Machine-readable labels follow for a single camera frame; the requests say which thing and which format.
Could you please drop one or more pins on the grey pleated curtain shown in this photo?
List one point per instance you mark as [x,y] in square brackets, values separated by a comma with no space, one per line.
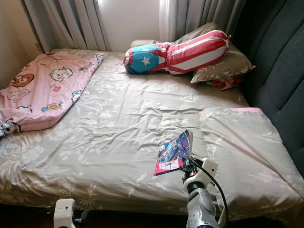
[66,23]
[194,16]

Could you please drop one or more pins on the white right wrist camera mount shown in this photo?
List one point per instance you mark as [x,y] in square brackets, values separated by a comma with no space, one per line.
[208,168]

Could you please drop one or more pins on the red blue star bolster pillow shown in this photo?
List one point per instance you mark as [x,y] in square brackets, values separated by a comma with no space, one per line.
[194,51]

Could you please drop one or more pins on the dark grey upholstered headboard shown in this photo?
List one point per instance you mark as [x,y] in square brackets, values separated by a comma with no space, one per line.
[275,57]

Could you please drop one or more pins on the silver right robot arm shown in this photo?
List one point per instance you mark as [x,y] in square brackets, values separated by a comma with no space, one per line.
[202,209]

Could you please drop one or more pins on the folded beige floral duvet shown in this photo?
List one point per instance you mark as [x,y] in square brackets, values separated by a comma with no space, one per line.
[251,142]

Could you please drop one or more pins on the colourful comic book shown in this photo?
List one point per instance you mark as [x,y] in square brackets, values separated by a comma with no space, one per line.
[173,152]

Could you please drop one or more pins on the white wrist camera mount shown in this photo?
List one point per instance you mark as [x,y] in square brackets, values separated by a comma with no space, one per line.
[208,168]
[63,213]

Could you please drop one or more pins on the plain beige pillow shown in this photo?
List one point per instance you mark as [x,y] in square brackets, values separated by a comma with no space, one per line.
[199,32]

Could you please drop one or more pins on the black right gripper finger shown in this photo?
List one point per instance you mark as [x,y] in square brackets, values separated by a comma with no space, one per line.
[187,162]

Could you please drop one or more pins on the bed with beige floral sheet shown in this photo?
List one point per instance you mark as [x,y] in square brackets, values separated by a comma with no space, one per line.
[118,128]

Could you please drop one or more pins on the red cloth item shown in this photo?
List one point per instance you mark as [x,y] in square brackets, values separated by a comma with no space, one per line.
[227,83]

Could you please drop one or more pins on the pink cartoon bear blanket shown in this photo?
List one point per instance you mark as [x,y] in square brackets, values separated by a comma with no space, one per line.
[47,85]

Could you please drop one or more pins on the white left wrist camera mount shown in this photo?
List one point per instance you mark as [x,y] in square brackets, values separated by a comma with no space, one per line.
[63,213]

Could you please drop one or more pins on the beige floral pillow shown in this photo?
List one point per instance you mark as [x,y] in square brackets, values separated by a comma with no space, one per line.
[230,64]

